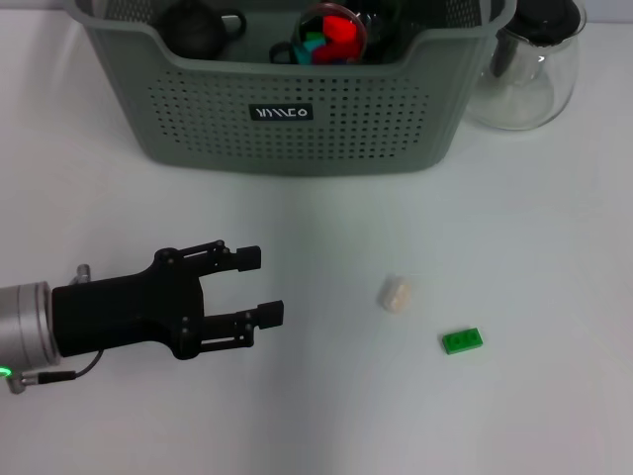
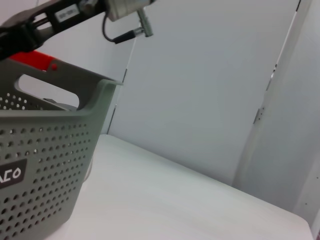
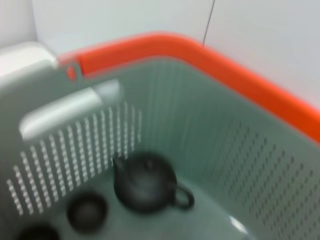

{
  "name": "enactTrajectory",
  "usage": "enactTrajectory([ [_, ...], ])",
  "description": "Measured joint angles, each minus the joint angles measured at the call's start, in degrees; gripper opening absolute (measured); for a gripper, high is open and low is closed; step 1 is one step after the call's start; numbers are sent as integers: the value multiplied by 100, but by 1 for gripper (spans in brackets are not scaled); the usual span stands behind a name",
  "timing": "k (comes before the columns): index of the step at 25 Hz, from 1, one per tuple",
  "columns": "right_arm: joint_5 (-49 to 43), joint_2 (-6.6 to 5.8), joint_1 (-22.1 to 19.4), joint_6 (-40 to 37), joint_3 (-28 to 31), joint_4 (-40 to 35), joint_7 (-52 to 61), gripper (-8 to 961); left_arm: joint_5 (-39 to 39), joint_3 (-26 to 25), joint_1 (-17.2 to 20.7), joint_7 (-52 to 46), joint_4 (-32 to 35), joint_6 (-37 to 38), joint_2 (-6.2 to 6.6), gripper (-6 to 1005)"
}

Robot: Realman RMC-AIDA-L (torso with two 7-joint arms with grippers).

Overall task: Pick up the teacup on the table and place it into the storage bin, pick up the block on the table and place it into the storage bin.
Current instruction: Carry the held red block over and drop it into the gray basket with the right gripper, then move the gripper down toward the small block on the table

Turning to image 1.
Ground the grey-green perforated storage bin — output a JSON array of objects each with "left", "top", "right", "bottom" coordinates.
[{"left": 73, "top": 0, "right": 518, "bottom": 177}]

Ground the orange-red long toy brick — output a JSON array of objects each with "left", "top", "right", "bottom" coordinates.
[{"left": 323, "top": 15, "right": 358, "bottom": 45}]

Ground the black clay teapot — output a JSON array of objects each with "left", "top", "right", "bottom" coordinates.
[{"left": 156, "top": 0, "right": 247, "bottom": 60}]

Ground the translucent white toy brick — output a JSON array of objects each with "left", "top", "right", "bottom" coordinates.
[{"left": 378, "top": 274, "right": 412, "bottom": 313}]

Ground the teal square toy brick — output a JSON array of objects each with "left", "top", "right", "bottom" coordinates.
[{"left": 296, "top": 40, "right": 322, "bottom": 65}]

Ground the left gripper cable silver plug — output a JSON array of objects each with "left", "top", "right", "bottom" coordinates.
[{"left": 7, "top": 264, "right": 105, "bottom": 395}]

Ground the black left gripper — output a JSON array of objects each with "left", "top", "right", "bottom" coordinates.
[{"left": 51, "top": 239, "right": 286, "bottom": 361}]

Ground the glass carafe black lid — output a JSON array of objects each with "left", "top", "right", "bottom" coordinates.
[{"left": 462, "top": 0, "right": 588, "bottom": 133}]

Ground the dark red toy brick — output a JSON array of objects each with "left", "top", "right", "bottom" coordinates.
[{"left": 313, "top": 40, "right": 361, "bottom": 65}]

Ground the glass teacup black sleeve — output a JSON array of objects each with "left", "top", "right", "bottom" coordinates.
[
  {"left": 355, "top": 0, "right": 402, "bottom": 50},
  {"left": 269, "top": 2, "right": 370, "bottom": 66}
]

